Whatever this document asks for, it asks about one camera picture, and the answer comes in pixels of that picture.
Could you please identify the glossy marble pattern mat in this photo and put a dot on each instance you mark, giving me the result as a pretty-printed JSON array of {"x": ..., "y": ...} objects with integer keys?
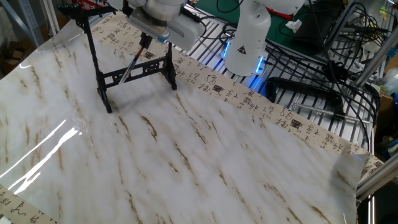
[{"x": 217, "y": 155}]

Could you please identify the slanted aluminium profile bar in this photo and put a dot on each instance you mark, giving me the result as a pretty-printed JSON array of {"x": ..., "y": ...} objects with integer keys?
[{"x": 373, "y": 63}]

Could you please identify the green mat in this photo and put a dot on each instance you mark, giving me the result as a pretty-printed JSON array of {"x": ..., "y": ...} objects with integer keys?
[{"x": 276, "y": 34}]

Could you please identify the silver metal rod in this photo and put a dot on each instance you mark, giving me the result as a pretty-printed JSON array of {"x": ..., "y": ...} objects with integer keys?
[{"x": 326, "y": 112}]

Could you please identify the black electronics box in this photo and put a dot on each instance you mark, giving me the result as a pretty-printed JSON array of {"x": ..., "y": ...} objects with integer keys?
[{"x": 311, "y": 34}]

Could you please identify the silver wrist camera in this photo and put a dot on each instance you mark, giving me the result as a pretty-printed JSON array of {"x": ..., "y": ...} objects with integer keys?
[{"x": 147, "y": 25}]

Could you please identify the clear plastic bag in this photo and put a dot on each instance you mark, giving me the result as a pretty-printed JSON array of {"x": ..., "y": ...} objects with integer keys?
[{"x": 391, "y": 81}]

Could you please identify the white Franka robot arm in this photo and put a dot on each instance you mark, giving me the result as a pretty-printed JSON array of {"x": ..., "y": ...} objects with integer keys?
[{"x": 248, "y": 53}]

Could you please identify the black power adapter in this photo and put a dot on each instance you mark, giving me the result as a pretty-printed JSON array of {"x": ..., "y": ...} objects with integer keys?
[{"x": 334, "y": 71}]

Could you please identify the white metal post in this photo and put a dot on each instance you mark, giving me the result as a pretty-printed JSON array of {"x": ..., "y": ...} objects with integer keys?
[{"x": 51, "y": 15}]

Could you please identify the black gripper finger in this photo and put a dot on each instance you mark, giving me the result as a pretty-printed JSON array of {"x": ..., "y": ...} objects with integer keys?
[
  {"x": 149, "y": 41},
  {"x": 143, "y": 40}
]

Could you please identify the beige calligraphy print paper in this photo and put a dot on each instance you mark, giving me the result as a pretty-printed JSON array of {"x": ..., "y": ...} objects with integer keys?
[{"x": 280, "y": 116}]

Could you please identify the red white printed box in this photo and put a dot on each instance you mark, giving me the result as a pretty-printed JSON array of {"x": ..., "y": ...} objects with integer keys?
[{"x": 90, "y": 3}]

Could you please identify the grey perforated shelf upright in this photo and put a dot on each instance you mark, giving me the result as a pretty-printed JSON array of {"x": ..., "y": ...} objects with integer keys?
[{"x": 28, "y": 18}]

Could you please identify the stacked cardboard boxes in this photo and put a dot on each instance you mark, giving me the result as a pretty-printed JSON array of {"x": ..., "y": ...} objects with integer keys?
[{"x": 14, "y": 56}]

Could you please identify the red marker pen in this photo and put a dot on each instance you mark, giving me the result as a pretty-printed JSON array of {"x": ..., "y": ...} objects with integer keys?
[{"x": 280, "y": 14}]

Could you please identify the thick aluminium profile beam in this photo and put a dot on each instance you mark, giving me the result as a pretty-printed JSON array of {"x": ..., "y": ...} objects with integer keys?
[{"x": 379, "y": 179}]

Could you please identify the crumpled white paper scrap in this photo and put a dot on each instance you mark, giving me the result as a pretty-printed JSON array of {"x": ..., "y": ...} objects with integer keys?
[{"x": 293, "y": 25}]

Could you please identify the black ornate pen rack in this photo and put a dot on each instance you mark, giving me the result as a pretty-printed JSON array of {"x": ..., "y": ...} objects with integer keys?
[{"x": 93, "y": 56}]

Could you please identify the brown calligraphy brush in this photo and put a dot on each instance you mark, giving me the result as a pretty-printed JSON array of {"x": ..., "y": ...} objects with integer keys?
[{"x": 132, "y": 67}]

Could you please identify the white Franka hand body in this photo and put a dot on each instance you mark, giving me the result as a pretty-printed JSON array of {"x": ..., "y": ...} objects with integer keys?
[{"x": 186, "y": 32}]

